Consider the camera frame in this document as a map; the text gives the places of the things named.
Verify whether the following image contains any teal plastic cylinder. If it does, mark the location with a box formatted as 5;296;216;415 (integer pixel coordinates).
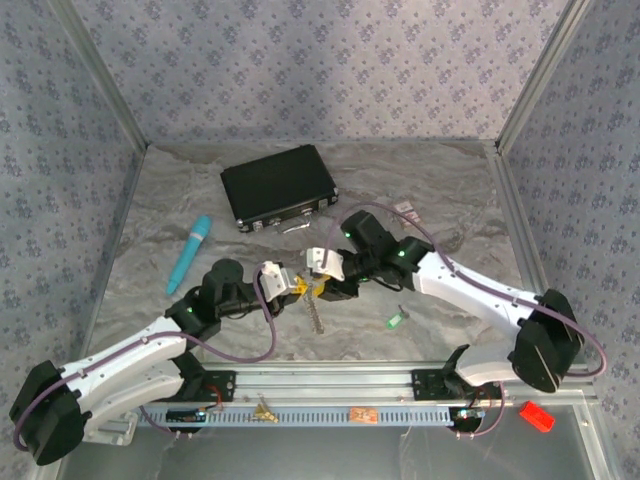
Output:
166;215;214;295

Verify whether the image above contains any small playing card box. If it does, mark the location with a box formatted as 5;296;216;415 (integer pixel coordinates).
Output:
393;200;423;227

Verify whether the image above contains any black briefcase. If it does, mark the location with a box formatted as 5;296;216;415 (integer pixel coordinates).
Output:
219;144;342;236

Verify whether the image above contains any small circuit board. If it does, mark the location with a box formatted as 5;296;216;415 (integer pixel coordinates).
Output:
449;407;487;432
165;407;209;424

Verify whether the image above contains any red plastic block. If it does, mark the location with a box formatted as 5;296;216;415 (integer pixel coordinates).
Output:
518;399;556;434

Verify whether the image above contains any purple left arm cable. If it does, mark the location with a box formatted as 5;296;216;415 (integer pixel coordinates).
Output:
12;262;280;451

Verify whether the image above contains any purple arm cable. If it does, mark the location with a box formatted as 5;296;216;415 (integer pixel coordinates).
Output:
322;202;609;440
12;262;280;451

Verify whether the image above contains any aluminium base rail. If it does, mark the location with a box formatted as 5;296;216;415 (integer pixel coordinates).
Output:
197;360;600;407

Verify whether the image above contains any aluminium side rail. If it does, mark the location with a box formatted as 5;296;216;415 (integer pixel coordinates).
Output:
74;144;151;366
485;142;574;364

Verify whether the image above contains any grey slotted cable duct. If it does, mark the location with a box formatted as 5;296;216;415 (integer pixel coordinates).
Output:
137;403;484;429

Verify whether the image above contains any aluminium frame post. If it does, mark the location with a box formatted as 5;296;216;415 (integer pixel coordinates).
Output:
494;0;596;154
48;0;151;152

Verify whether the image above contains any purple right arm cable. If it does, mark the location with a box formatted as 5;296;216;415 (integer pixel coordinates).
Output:
322;202;609;440

